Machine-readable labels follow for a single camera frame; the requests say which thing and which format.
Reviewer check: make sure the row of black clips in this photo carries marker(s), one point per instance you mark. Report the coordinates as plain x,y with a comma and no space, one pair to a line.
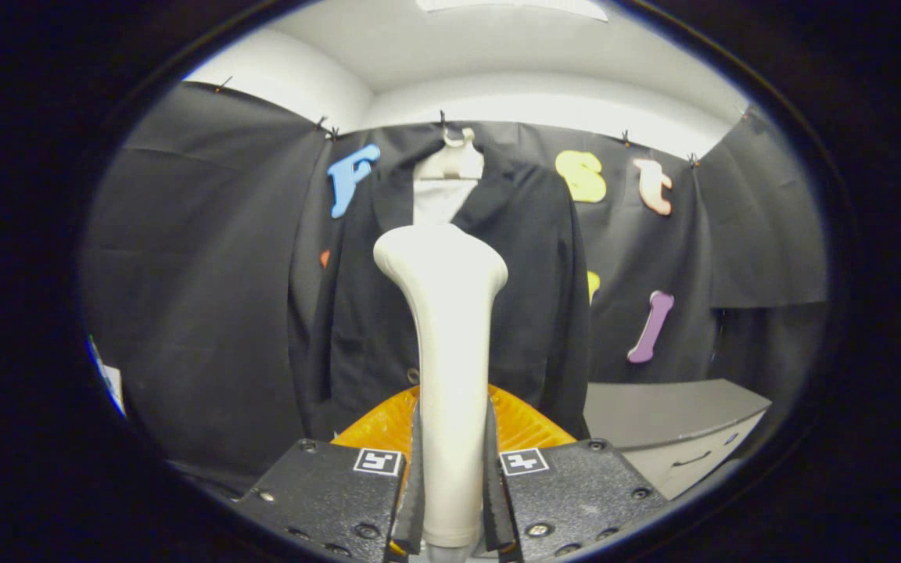
443,120

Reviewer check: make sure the black suit jacket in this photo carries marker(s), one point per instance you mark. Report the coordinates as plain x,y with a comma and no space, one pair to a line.
536,313

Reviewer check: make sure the black backdrop cloth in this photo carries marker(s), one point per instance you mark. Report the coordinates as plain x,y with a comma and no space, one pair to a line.
208,274

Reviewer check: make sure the ceiling light panel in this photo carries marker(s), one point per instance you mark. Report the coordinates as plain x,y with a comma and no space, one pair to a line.
513,6

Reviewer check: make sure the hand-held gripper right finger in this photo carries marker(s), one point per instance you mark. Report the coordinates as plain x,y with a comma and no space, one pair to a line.
494,500

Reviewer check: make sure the grey cabinet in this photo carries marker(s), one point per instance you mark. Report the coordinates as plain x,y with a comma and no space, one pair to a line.
654,414

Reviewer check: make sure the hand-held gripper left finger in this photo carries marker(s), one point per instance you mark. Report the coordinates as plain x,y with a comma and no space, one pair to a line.
413,500

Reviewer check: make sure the white garment steamer head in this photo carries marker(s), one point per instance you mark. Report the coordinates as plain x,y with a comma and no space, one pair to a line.
450,352

